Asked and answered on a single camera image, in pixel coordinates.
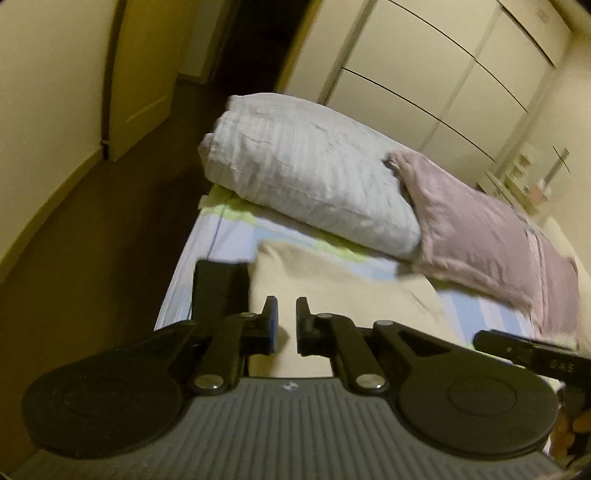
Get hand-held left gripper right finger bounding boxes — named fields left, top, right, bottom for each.
left=295, top=296, right=462, bottom=394

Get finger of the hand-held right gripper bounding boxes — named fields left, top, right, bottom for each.
left=472, top=329, right=513, bottom=363

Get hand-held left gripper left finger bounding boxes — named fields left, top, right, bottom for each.
left=154, top=295, right=280, bottom=395

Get beige long-sleeve shirt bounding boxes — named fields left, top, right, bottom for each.
left=248, top=240, right=467, bottom=380

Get person's right hand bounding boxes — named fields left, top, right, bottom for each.
left=551, top=408, right=583, bottom=462

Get checkered bed sheet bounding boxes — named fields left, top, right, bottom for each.
left=154, top=185, right=578, bottom=352

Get mauve pillow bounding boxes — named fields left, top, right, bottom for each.
left=384, top=151, right=581, bottom=334

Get white nightstand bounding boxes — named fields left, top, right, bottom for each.
left=478, top=171, right=541, bottom=217

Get white striped blanket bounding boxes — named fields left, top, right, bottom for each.
left=198, top=93, right=423, bottom=260

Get cream door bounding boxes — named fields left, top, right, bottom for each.
left=102, top=0, right=183, bottom=162

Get cream wardrobe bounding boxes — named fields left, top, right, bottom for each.
left=277, top=0, right=571, bottom=167

